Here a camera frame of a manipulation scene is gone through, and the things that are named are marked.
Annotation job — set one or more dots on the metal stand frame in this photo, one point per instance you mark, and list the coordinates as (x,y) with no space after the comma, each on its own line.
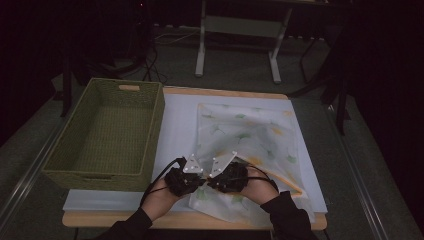
(243,26)

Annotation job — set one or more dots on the white leaf print cloth bag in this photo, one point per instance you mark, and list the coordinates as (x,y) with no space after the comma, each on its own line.
(253,133)

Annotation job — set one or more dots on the green woven basket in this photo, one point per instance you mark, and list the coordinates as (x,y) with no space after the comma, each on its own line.
(110,133)

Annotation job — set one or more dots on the metal floor rail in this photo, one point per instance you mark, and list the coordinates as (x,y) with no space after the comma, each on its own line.
(30,170)
(353,173)

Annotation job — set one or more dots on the white table mat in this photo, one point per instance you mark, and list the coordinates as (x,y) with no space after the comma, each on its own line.
(180,126)

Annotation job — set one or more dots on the dark metal stand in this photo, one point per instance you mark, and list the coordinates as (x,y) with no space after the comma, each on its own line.
(340,110)
(66,93)

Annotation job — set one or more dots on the person's right hand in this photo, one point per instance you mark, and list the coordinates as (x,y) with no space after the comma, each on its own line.
(260,190)

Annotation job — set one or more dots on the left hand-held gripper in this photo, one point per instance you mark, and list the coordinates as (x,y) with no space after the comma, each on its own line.
(183,181)

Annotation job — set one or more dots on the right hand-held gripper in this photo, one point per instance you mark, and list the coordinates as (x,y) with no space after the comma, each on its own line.
(231,176)

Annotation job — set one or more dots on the person's left hand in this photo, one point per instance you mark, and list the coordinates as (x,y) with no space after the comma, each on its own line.
(158,200)

